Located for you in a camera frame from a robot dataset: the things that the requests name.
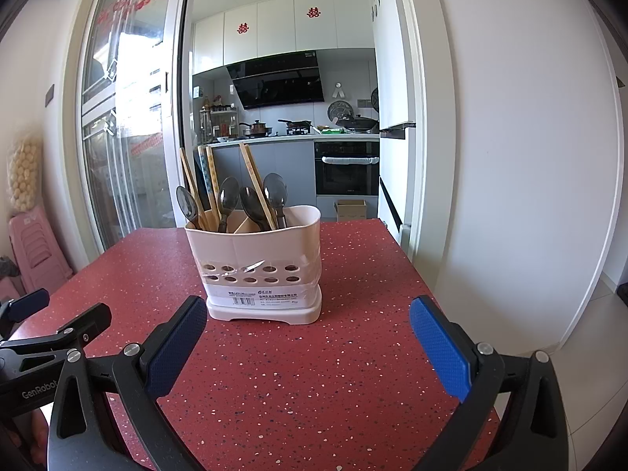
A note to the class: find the black frying pan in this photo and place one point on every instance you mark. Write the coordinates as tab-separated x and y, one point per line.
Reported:
297	123

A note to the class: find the gas stove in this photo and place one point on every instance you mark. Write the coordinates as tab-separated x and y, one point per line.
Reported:
297	131

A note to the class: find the pale pink utensil holder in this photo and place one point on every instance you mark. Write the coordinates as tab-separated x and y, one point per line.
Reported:
260	265

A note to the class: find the bag of pale yellow balls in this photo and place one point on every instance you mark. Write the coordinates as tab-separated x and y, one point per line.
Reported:
24	171

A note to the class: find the sliding glass door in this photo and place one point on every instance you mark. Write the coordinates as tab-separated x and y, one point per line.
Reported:
132	132

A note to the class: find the white towel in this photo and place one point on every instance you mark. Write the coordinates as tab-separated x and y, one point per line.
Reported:
351	161

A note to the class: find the dark wall switch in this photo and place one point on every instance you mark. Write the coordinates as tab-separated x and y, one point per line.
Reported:
50	95

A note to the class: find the red paper cabinet decal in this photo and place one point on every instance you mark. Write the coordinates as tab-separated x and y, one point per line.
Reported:
242	28
312	12

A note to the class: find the cardboard box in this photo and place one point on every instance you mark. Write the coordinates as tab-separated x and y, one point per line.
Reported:
351	211

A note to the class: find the blue-patterned wooden chopstick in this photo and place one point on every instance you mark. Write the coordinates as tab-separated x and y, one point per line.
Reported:
212	176

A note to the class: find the black bag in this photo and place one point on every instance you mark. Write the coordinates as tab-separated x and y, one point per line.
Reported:
7	267

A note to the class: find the white refrigerator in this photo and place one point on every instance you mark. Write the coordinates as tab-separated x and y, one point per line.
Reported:
392	59

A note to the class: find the dark wok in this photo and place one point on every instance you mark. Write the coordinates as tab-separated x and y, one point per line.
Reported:
360	122

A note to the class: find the spice rack with bottles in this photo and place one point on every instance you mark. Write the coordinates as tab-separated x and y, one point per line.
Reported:
218	120

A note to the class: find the black range hood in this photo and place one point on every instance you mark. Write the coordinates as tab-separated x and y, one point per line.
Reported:
279	81

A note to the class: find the black built-in oven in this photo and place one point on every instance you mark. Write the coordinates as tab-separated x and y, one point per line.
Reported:
346	171

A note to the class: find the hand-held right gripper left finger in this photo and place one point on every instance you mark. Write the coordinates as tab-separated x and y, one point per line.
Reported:
179	343

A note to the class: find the round metal strainer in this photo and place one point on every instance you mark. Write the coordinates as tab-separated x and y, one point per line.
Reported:
340	109
375	99

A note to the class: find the grey lower kitchen cabinet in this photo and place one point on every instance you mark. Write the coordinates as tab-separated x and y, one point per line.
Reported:
289	167

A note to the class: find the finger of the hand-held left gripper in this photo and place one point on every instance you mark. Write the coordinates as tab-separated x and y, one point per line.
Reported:
91	321
29	301

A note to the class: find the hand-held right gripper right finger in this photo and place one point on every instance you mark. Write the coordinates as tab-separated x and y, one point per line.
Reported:
439	348

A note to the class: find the person's left hand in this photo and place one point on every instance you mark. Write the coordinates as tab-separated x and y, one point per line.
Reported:
37	431

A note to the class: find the metal cooking pot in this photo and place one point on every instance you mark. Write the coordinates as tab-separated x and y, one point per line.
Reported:
256	129

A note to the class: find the white wall hook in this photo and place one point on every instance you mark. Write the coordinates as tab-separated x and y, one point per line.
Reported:
338	91

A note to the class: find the white upper kitchen cabinets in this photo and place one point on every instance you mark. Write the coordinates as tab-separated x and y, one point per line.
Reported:
274	29

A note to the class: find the green flat kitchen item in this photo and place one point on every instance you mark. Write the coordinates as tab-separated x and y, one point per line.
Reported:
331	130

